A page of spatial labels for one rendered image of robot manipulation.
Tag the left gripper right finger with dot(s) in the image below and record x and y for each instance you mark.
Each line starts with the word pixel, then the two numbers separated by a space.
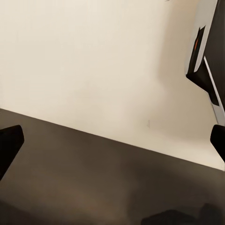
pixel 217 139

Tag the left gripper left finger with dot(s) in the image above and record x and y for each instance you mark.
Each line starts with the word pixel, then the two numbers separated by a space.
pixel 11 140

